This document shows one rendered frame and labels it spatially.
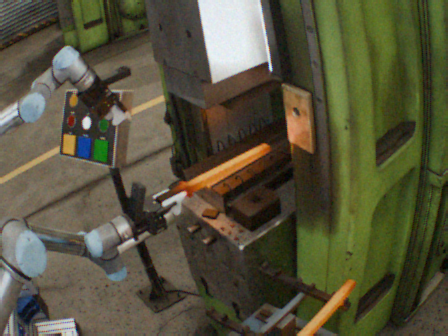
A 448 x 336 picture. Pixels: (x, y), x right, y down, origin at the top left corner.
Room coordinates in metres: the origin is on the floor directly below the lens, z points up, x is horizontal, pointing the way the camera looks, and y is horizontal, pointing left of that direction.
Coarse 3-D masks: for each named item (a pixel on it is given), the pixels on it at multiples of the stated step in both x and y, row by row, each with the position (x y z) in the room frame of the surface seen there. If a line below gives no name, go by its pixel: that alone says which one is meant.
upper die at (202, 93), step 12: (168, 72) 1.38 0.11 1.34; (180, 72) 1.32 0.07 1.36; (240, 72) 1.30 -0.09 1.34; (252, 72) 1.33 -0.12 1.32; (264, 72) 1.35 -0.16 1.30; (168, 84) 1.39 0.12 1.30; (180, 84) 1.33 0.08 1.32; (192, 84) 1.28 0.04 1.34; (204, 84) 1.24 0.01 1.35; (216, 84) 1.26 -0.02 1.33; (228, 84) 1.28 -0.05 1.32; (240, 84) 1.30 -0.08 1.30; (252, 84) 1.32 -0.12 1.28; (180, 96) 1.34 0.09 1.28; (192, 96) 1.29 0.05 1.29; (204, 96) 1.24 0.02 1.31; (216, 96) 1.26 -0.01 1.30; (228, 96) 1.28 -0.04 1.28; (204, 108) 1.24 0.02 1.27
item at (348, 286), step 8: (352, 280) 0.81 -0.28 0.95; (344, 288) 0.79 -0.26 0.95; (352, 288) 0.79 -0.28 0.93; (336, 296) 0.77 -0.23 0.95; (344, 296) 0.77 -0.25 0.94; (328, 304) 0.75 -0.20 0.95; (336, 304) 0.74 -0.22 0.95; (320, 312) 0.73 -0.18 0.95; (328, 312) 0.72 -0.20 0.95; (312, 320) 0.71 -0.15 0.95; (320, 320) 0.70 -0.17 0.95; (304, 328) 0.69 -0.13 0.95; (312, 328) 0.68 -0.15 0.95
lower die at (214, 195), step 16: (272, 128) 1.56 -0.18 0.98; (240, 144) 1.50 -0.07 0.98; (256, 144) 1.47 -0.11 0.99; (288, 144) 1.43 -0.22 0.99; (208, 160) 1.44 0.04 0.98; (224, 160) 1.41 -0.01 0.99; (256, 160) 1.37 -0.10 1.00; (272, 160) 1.36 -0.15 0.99; (192, 176) 1.36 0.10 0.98; (224, 176) 1.31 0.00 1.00; (256, 176) 1.31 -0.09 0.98; (208, 192) 1.30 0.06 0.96; (224, 192) 1.25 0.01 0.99; (240, 192) 1.27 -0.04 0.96; (224, 208) 1.24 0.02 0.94
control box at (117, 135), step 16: (128, 96) 1.67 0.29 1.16; (64, 112) 1.78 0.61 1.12; (80, 112) 1.72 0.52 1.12; (64, 128) 1.75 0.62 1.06; (80, 128) 1.69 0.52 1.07; (96, 128) 1.64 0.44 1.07; (112, 128) 1.60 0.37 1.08; (128, 128) 1.64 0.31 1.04; (112, 144) 1.57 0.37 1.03; (80, 160) 1.63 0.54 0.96; (96, 160) 1.59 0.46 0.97; (112, 160) 1.54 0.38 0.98
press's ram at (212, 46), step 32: (160, 0) 1.36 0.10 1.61; (192, 0) 1.22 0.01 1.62; (224, 0) 1.24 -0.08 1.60; (256, 0) 1.30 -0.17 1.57; (160, 32) 1.39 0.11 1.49; (192, 32) 1.24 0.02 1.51; (224, 32) 1.23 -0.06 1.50; (256, 32) 1.28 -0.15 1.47; (192, 64) 1.26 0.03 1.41; (224, 64) 1.22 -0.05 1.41; (256, 64) 1.27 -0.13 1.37
